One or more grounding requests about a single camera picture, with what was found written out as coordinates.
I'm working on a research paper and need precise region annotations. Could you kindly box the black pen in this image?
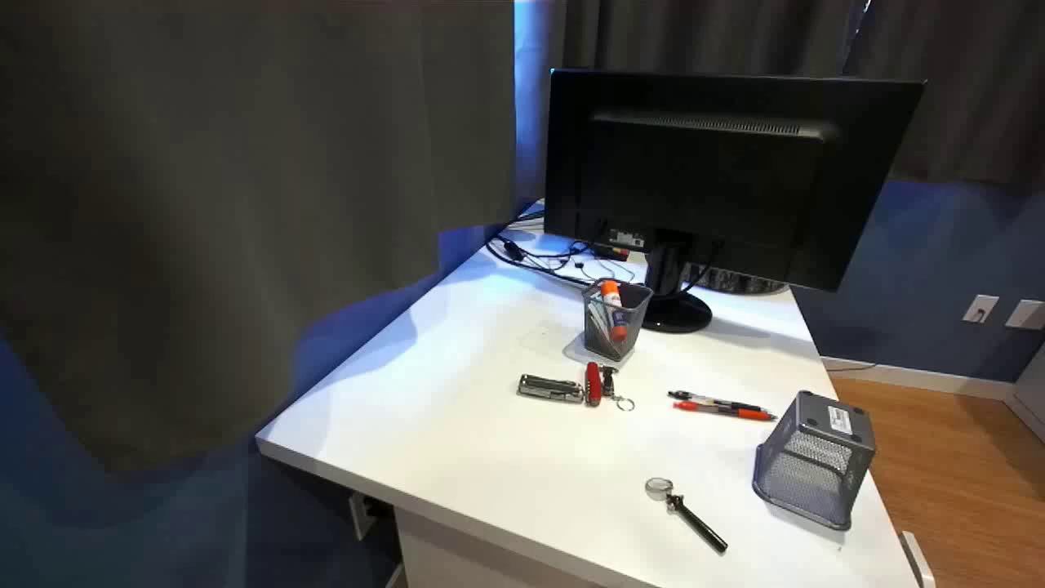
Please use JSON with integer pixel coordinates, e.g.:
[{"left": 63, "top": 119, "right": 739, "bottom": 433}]
[{"left": 666, "top": 389, "right": 760, "bottom": 413}]

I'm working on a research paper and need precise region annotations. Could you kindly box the white wall plate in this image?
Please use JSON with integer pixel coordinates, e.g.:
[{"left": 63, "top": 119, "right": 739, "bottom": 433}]
[{"left": 1010, "top": 298, "right": 1045, "bottom": 329}]

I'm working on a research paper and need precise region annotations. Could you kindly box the dark mesh pen cup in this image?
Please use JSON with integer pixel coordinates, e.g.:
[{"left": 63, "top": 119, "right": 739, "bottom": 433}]
[{"left": 580, "top": 277, "right": 653, "bottom": 361}]

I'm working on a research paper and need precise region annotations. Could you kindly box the red pocket knife with ring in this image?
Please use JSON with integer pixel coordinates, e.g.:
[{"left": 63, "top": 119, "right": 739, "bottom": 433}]
[{"left": 585, "top": 364, "right": 636, "bottom": 413}]

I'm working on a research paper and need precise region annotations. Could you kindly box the grey metal multitool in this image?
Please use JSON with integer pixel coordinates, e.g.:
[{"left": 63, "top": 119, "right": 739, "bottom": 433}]
[{"left": 517, "top": 375, "right": 585, "bottom": 404}]

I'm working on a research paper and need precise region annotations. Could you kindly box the dark grey curtain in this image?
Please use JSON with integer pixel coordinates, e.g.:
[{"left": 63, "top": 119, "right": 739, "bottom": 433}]
[{"left": 0, "top": 0, "right": 513, "bottom": 473}]

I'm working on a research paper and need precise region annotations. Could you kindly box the black computer monitor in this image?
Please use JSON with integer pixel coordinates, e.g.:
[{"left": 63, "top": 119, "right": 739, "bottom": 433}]
[{"left": 544, "top": 68, "right": 923, "bottom": 333}]

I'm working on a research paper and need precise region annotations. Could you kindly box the grey mesh basket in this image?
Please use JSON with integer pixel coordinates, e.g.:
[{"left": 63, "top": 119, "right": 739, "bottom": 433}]
[{"left": 751, "top": 389, "right": 874, "bottom": 532}]

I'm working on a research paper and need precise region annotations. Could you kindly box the black handled magnifying glass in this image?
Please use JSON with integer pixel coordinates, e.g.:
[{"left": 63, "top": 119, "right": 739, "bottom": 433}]
[{"left": 643, "top": 477, "right": 728, "bottom": 556}]

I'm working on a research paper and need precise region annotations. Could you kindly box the white wall outlet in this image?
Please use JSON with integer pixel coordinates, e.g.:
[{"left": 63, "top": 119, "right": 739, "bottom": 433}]
[{"left": 962, "top": 293, "right": 1000, "bottom": 325}]

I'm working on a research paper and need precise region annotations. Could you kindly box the red pen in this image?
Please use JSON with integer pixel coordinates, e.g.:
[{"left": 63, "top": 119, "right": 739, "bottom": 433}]
[{"left": 674, "top": 403, "right": 773, "bottom": 422}]

